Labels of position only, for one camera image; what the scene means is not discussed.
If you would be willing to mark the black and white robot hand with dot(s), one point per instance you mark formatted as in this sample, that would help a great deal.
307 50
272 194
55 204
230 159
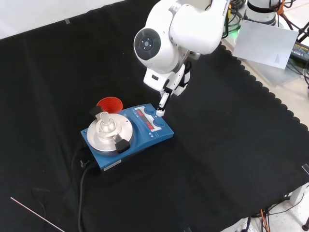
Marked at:
155 78

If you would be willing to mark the heater with blue base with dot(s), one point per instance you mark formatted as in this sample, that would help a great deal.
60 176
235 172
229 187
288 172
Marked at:
136 154

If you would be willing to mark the red ribbed funnel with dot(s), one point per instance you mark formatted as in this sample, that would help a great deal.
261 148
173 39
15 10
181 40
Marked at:
111 105

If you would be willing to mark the clear round-bottom glass flask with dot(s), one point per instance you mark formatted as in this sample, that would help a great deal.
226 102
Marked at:
106 126

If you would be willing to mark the black bench cloth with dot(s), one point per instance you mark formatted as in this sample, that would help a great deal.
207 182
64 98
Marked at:
217 145

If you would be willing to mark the clear tape piece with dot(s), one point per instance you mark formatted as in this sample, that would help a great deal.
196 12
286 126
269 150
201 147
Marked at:
67 21
305 168

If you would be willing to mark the pale board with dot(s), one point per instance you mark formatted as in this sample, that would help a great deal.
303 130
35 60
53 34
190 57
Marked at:
265 43

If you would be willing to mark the black power adapter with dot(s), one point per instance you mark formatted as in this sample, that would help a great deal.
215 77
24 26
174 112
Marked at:
300 50

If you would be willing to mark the thin glass rod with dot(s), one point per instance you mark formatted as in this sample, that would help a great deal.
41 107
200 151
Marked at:
36 213

